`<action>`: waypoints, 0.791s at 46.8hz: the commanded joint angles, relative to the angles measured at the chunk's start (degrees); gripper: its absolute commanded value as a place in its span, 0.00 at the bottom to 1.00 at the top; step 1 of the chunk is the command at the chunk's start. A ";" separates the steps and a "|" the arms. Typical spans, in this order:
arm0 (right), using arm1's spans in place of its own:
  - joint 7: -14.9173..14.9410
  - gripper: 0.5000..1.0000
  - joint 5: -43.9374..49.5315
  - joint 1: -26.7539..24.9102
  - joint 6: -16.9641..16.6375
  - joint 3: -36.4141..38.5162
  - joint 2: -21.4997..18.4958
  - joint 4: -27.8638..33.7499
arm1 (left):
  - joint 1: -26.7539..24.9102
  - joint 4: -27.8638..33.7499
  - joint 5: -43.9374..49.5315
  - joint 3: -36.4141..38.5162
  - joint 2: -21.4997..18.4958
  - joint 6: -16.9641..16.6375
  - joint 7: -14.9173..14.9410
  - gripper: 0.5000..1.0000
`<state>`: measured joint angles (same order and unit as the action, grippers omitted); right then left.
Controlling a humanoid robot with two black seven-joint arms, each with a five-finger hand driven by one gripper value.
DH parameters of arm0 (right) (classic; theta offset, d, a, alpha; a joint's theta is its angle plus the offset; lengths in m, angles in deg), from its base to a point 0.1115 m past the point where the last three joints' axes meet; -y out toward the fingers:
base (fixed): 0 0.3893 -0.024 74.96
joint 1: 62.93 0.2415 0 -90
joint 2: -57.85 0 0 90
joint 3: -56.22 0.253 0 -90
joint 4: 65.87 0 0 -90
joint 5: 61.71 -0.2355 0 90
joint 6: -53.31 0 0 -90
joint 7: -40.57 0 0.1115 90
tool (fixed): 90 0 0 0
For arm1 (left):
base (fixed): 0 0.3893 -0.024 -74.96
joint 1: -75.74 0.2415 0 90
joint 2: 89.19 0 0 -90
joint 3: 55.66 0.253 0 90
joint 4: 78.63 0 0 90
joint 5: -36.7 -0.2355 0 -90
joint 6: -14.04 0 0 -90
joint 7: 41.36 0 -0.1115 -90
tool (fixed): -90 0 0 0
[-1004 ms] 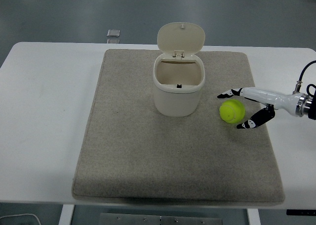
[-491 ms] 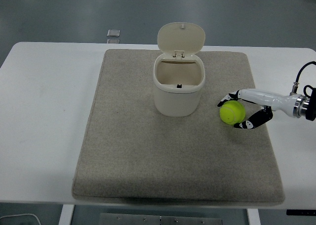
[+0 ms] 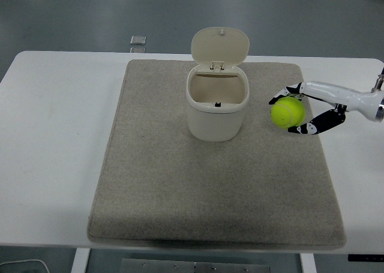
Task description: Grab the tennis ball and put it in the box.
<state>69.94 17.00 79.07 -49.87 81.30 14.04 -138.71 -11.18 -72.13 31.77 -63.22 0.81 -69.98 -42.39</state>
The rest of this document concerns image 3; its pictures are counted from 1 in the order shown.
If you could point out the cream box with hinged lid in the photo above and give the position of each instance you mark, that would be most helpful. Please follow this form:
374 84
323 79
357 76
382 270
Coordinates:
214 121

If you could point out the grey metal plate with screws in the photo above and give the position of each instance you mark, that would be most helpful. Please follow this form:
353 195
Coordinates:
195 267

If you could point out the grey-beige felt mat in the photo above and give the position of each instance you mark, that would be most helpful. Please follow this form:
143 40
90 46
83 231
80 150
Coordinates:
192 180

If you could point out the black table control panel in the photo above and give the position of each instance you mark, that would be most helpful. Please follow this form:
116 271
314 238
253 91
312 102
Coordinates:
366 257

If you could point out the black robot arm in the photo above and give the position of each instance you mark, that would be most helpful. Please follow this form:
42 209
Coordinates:
381 112

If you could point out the white table leg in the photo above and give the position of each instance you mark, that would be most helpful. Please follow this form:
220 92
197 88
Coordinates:
80 261
307 264

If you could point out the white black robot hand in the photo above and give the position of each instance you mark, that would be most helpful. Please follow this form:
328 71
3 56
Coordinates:
336 93

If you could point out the silver floor socket plate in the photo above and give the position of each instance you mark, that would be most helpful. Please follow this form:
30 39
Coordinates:
137 49
138 39

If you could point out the yellow-green tennis ball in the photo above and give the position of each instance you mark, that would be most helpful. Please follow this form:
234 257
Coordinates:
286 112

